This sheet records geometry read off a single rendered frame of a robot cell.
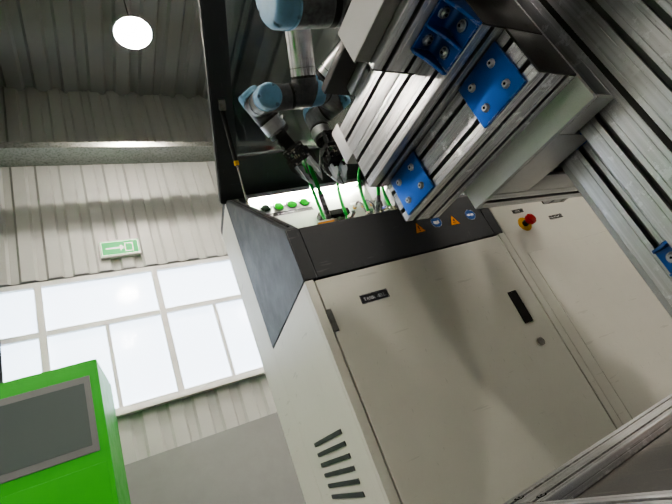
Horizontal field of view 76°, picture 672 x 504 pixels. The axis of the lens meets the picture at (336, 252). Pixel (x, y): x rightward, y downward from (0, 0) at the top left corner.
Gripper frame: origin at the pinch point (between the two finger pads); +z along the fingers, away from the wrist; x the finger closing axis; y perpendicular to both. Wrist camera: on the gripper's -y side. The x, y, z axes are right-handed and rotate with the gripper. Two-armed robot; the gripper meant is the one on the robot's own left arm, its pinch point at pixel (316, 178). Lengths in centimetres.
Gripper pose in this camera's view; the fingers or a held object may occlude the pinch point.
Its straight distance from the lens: 149.7
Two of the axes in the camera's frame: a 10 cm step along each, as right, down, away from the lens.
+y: 1.6, 3.0, -9.4
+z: 6.1, 7.2, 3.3
